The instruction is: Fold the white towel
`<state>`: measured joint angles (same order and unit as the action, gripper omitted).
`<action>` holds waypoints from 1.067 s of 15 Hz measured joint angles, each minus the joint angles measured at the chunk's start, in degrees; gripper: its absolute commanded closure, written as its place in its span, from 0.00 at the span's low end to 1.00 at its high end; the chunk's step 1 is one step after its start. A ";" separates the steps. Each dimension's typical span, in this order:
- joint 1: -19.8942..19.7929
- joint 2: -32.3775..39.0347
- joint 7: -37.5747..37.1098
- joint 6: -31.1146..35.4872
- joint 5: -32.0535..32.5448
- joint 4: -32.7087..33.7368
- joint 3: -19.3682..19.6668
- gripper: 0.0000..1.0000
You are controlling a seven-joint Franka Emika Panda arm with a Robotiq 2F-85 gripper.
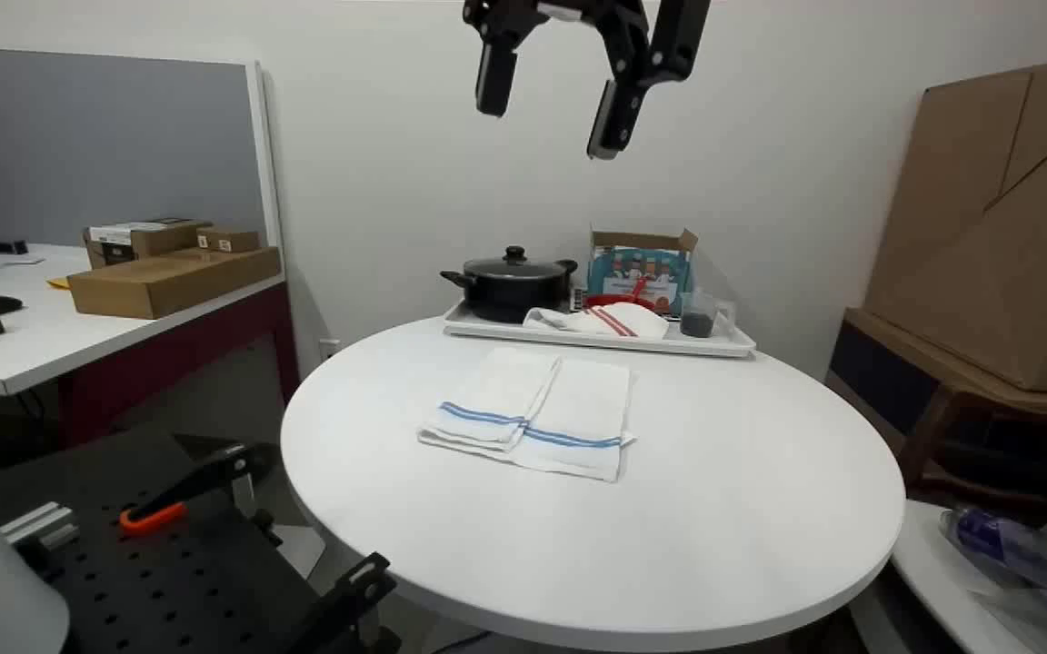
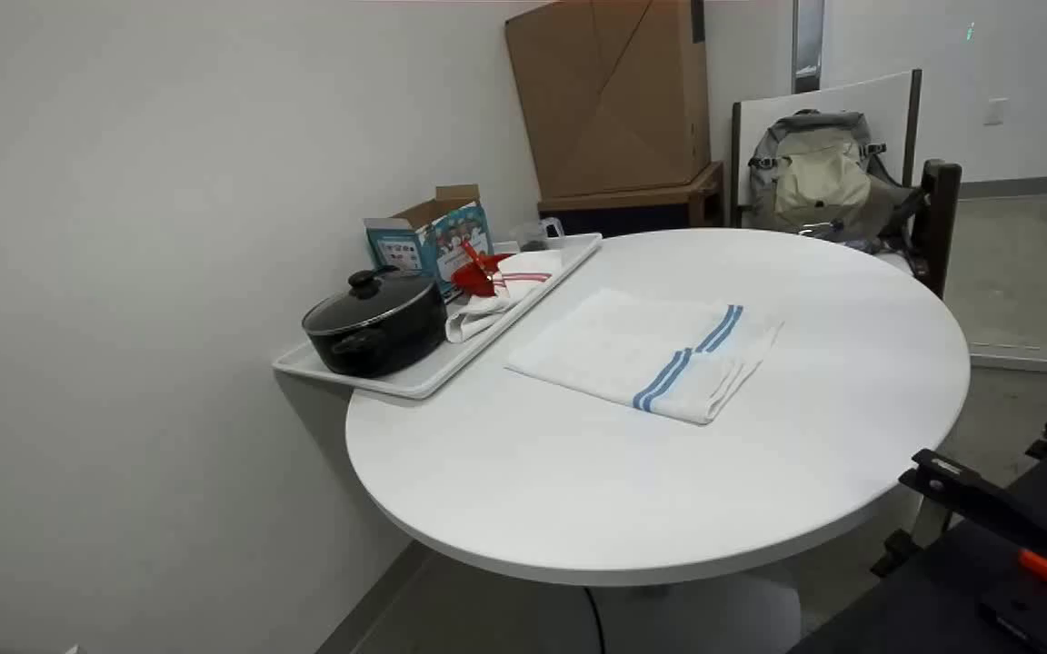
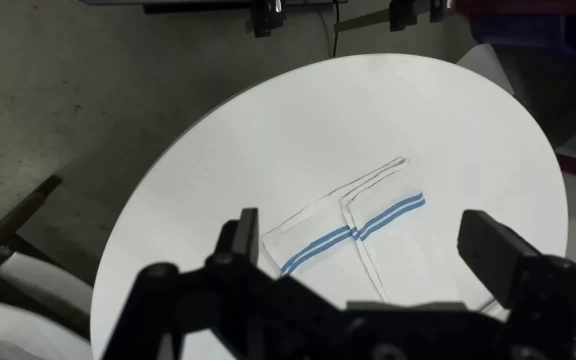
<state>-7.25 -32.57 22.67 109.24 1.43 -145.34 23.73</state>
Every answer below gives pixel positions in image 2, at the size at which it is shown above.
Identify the white towel with blue stripes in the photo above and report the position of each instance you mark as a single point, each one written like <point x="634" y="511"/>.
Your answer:
<point x="634" y="345"/>

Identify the white cloth with red stripe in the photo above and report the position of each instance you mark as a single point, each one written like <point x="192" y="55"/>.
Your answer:
<point x="528" y="270"/>

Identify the small red object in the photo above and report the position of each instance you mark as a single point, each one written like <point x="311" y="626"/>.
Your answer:
<point x="473" y="276"/>

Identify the small white cup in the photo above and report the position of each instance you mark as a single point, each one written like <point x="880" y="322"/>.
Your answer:
<point x="550" y="230"/>

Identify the white rectangular tray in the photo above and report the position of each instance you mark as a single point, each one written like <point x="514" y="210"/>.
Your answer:
<point x="426" y="370"/>

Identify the open cardboard box blue print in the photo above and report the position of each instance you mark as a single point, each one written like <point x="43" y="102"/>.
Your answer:
<point x="457" y="238"/>

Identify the black pot with lid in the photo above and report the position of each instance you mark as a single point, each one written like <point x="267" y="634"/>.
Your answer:
<point x="379" y="331"/>

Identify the large brown cardboard box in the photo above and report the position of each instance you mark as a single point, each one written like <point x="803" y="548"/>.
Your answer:
<point x="615" y="95"/>

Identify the grey backpack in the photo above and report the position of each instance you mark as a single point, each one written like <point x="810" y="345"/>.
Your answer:
<point x="819" y="175"/>

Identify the dark wooden chair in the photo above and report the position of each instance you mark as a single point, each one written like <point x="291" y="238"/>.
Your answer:
<point x="945" y="218"/>

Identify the black equipment cart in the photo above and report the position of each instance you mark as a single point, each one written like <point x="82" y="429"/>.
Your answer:
<point x="985" y="594"/>

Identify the white wall outlet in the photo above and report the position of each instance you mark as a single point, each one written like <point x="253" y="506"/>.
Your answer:
<point x="996" y="113"/>

